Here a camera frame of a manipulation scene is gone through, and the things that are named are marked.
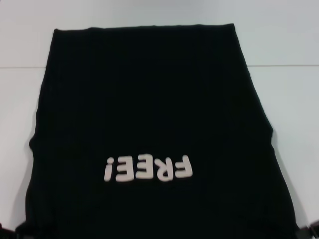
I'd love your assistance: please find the black shirt with FREE! print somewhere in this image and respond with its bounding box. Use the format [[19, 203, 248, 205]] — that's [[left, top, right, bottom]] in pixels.
[[14, 23, 304, 239]]

